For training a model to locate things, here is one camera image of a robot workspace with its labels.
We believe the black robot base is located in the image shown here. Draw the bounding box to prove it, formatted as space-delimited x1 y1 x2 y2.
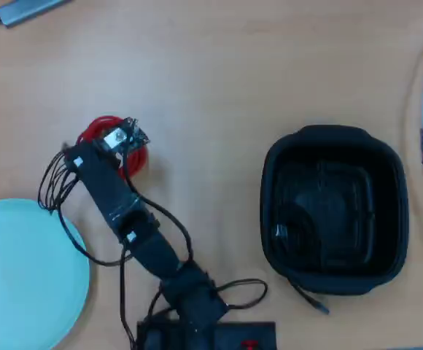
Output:
136 320 278 350

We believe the black charging cable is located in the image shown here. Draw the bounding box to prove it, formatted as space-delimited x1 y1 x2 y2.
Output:
271 203 331 315

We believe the red charging cable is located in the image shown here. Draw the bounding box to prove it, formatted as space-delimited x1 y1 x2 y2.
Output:
77 114 150 182

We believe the grey USB hub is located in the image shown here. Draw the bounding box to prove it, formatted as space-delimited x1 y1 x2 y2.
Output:
0 0 74 28

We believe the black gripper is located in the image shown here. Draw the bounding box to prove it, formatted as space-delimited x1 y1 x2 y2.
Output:
63 140 122 187

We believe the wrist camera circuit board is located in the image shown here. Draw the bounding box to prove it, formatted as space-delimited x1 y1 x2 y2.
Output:
93 116 151 151

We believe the black square bowl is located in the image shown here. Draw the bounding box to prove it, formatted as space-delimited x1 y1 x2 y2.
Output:
259 124 410 296

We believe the thin motor wire bundle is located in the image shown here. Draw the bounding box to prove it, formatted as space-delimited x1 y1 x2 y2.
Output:
37 144 168 350

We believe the green round bowl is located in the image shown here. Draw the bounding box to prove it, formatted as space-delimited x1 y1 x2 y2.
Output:
0 198 91 350

